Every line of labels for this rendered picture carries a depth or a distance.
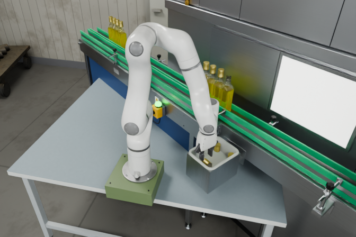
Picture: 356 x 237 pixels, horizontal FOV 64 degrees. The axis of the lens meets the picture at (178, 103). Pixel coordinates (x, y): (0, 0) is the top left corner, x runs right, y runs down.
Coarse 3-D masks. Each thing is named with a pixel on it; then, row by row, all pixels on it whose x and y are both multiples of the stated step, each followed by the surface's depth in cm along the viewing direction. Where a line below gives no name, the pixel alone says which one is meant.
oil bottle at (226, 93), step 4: (224, 84) 154; (220, 88) 156; (224, 88) 153; (228, 88) 152; (232, 88) 154; (220, 92) 156; (224, 92) 154; (228, 92) 153; (232, 92) 155; (220, 96) 158; (224, 96) 155; (228, 96) 155; (232, 96) 157; (220, 100) 159; (224, 100) 156; (228, 100) 156; (220, 104) 160; (224, 104) 157; (228, 104) 158; (228, 108) 160
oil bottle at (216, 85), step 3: (216, 81) 157; (219, 81) 157; (222, 81) 157; (213, 84) 159; (216, 84) 157; (219, 84) 156; (222, 84) 157; (213, 87) 160; (216, 87) 158; (219, 87) 156; (213, 90) 161; (216, 90) 159; (219, 90) 157; (213, 93) 161; (216, 93) 160; (219, 93) 158; (213, 96) 162; (216, 96) 161
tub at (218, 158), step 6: (222, 144) 154; (228, 144) 150; (192, 150) 146; (204, 150) 153; (222, 150) 155; (228, 150) 151; (234, 150) 148; (192, 156) 142; (198, 156) 151; (204, 156) 152; (216, 156) 153; (222, 156) 153; (234, 156) 143; (216, 162) 148; (222, 162) 139; (210, 168) 135
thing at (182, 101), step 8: (88, 40) 259; (96, 40) 244; (96, 48) 249; (104, 48) 235; (120, 56) 216; (120, 64) 221; (152, 80) 190; (160, 88) 186; (168, 88) 177; (168, 96) 180; (176, 96) 173; (184, 96) 167; (184, 104) 169; (192, 112) 165
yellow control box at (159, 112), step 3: (153, 105) 184; (162, 105) 184; (153, 108) 183; (156, 108) 181; (159, 108) 181; (162, 108) 183; (153, 111) 183; (156, 111) 180; (159, 111) 182; (162, 111) 184; (153, 114) 185; (156, 114) 182; (159, 114) 183; (162, 114) 185; (156, 117) 183; (159, 117) 184
